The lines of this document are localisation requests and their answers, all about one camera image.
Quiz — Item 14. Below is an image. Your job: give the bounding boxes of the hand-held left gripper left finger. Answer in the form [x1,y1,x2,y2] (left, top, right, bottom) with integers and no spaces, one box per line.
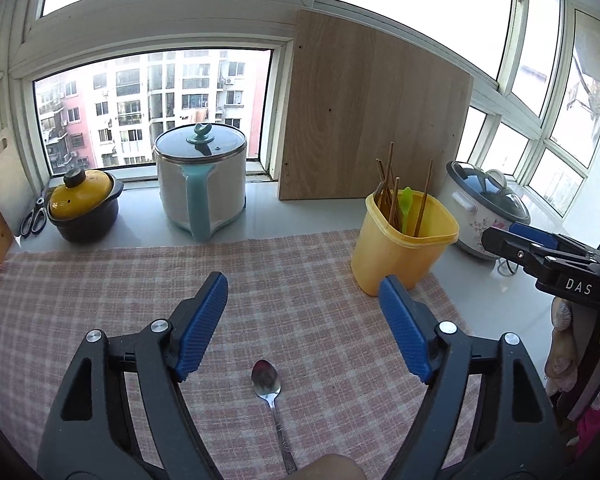
[36,271,229,480]

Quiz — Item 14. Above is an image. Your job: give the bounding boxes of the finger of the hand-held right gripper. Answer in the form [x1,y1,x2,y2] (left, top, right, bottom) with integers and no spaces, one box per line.
[481,226,563,281]
[508,222,600,266]

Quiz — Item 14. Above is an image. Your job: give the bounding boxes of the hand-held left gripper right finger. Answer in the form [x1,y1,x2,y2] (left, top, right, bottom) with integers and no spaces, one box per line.
[378,275,566,480]

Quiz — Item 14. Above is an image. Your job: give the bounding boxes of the yellow plastic container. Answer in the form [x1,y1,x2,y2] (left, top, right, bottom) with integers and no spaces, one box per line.
[351,190,461,297]

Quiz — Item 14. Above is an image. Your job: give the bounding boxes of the metal spoon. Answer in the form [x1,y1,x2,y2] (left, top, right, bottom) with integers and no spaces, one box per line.
[250,358,299,475]

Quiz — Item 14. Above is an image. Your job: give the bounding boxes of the green plastic spoon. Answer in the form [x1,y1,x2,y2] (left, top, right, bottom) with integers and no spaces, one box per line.
[399,186,414,235]

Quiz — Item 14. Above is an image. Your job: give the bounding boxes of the person's right hand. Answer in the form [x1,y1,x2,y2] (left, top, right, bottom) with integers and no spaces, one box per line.
[544,296,577,394]

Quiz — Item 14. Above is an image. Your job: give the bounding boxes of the person's left hand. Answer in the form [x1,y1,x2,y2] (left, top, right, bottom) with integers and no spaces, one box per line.
[295,454,368,480]

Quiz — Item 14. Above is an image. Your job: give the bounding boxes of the white floral rice cooker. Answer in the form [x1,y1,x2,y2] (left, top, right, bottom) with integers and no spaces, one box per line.
[446,160,532,261]

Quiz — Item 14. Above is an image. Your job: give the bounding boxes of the pink checked tablecloth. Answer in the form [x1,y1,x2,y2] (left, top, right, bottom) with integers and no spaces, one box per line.
[0,229,486,480]

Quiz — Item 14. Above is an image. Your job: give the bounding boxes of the black clay pot yellow lid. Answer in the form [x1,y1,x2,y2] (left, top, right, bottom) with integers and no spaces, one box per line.
[46,167,125,243]

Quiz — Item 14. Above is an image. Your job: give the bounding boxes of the light wooden board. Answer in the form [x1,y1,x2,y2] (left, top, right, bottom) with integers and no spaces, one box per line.
[278,9,475,202]

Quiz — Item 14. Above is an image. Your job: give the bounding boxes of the white cutting board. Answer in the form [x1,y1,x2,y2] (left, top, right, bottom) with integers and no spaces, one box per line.
[0,127,36,236]

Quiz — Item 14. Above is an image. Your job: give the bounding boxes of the black power cable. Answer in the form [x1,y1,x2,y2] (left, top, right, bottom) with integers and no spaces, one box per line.
[495,257,523,278]

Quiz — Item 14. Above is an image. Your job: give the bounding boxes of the white electric pot teal handle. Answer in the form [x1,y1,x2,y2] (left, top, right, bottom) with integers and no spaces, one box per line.
[153,122,248,241]

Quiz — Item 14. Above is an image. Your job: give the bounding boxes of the black handled scissors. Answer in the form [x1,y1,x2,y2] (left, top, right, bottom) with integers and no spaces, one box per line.
[19,182,51,238]

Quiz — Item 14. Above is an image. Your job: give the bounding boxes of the white window frame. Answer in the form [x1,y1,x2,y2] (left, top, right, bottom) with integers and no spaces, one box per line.
[0,0,600,221]

